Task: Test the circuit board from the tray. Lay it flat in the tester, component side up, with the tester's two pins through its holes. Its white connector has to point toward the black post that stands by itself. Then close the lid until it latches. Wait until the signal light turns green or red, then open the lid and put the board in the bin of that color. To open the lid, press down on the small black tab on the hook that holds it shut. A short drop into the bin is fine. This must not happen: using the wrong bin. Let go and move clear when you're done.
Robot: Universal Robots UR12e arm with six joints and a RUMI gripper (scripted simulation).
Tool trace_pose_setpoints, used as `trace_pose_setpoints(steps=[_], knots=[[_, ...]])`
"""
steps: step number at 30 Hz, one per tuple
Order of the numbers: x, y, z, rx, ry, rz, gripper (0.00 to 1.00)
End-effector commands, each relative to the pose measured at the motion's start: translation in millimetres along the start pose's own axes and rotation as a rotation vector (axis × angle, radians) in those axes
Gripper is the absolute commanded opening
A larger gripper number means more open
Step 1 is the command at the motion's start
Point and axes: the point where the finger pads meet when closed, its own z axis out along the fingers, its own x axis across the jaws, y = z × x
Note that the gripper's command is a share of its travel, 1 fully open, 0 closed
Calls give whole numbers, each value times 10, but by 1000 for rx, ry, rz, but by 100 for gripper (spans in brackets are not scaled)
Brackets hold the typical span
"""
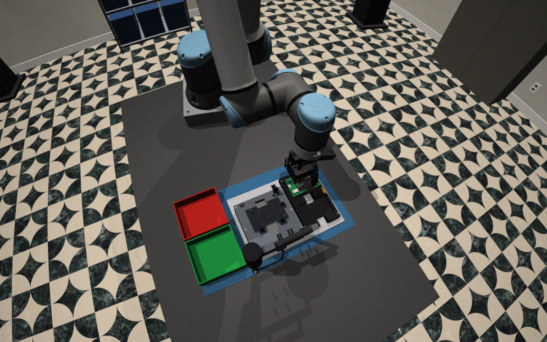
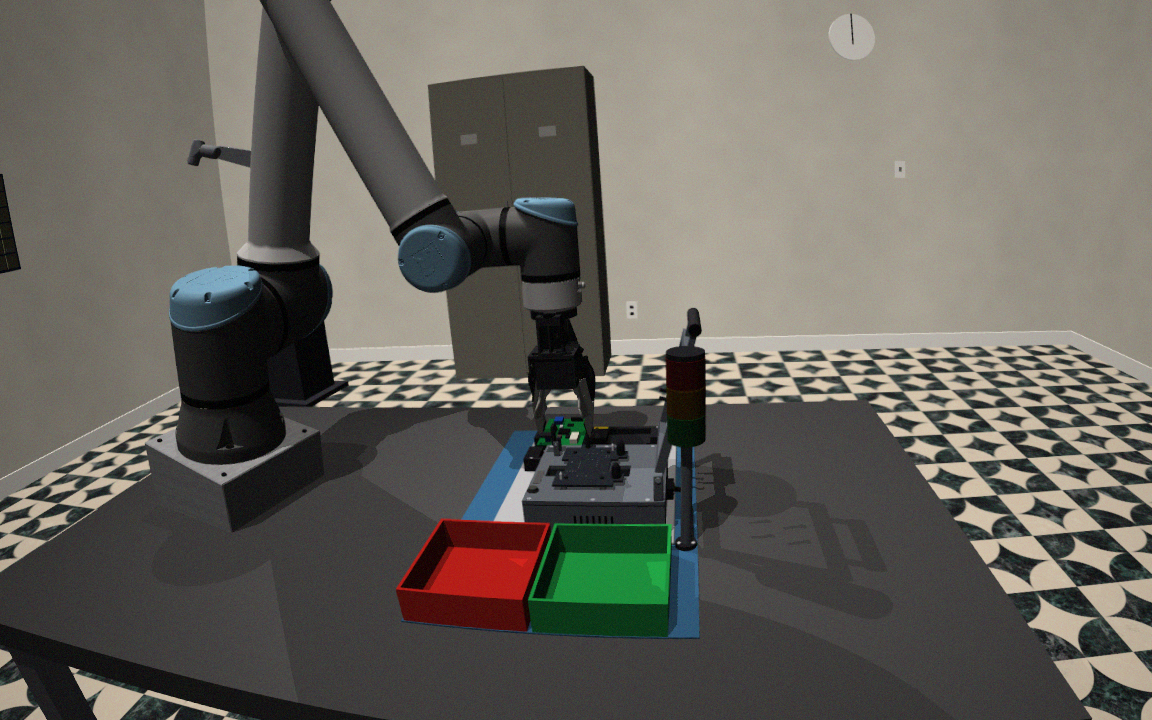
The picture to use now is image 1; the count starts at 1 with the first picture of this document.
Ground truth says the red bin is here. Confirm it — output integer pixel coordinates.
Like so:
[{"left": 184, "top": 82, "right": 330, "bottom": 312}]
[{"left": 173, "top": 188, "right": 229, "bottom": 242}]

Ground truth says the green open-top bin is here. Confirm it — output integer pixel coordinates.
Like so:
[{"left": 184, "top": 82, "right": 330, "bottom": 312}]
[{"left": 186, "top": 225, "right": 248, "bottom": 286}]

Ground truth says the green circuit board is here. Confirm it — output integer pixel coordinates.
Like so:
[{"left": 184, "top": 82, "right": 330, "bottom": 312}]
[{"left": 284, "top": 177, "right": 320, "bottom": 197}]

